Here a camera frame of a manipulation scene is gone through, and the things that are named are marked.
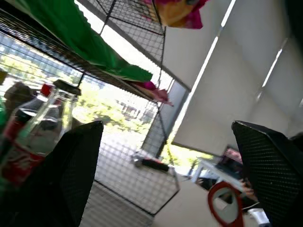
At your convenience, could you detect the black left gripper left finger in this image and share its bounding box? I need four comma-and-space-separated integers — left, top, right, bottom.
0, 120, 104, 227

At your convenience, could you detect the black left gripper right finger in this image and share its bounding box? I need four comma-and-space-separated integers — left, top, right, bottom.
232, 120, 303, 227

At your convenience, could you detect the cola bottle red cap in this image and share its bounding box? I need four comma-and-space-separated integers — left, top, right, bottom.
0, 83, 62, 186

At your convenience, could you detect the red bottle opener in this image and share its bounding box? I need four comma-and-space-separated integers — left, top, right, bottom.
207, 181, 245, 227

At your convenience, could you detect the green plastic bottle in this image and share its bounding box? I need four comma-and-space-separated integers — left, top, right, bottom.
0, 98, 7, 133

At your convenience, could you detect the white background table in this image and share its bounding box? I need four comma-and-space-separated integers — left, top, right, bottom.
191, 157, 247, 192

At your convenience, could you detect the brown rounded object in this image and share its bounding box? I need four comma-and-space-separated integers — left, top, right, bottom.
3, 81, 34, 114

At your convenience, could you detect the black flat object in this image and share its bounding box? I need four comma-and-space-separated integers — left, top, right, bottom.
133, 156, 170, 173

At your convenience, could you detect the magenta snack bag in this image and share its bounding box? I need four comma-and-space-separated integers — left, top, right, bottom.
136, 81, 175, 107

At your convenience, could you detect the green snack bag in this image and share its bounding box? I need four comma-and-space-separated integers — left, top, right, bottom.
4, 0, 153, 83

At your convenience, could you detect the pink yellow snack bag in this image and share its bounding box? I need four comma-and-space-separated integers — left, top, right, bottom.
141, 0, 209, 30

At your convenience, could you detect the black wire rack shelf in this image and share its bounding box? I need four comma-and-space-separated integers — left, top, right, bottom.
0, 0, 191, 216

